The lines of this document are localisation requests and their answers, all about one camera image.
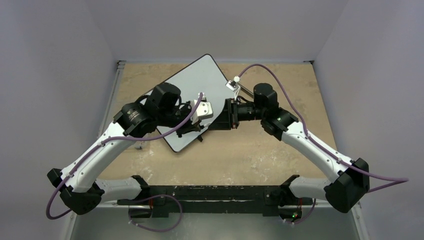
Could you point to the clear plastic screw box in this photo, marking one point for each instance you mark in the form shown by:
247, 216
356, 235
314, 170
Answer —
139, 145

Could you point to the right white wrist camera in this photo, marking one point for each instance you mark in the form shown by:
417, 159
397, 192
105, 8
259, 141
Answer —
235, 86

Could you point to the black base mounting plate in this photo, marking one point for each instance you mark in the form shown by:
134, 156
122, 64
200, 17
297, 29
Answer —
266, 200

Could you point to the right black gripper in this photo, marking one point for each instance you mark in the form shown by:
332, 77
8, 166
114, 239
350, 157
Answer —
234, 113

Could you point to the white whiteboard black frame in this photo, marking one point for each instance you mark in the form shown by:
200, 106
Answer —
202, 75

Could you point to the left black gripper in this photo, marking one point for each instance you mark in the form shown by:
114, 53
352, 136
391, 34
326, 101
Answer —
188, 127

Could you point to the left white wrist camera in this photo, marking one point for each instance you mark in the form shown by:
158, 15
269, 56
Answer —
202, 108

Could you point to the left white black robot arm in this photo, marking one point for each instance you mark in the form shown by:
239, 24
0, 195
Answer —
79, 186

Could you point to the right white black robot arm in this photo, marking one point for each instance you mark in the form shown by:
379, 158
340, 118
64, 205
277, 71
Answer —
346, 181

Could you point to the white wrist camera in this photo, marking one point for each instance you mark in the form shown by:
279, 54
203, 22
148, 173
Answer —
202, 108
235, 86

